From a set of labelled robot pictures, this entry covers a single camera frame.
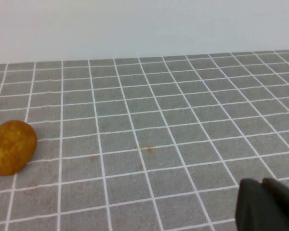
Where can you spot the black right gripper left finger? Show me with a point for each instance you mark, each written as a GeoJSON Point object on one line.
{"type": "Point", "coordinates": [253, 207]}

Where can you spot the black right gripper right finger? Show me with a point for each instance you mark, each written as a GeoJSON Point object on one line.
{"type": "Point", "coordinates": [285, 207]}

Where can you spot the orange yellow fruit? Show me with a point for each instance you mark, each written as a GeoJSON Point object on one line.
{"type": "Point", "coordinates": [10, 146]}

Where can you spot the grey white-grid tablecloth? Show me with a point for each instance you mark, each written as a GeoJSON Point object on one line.
{"type": "Point", "coordinates": [159, 120]}

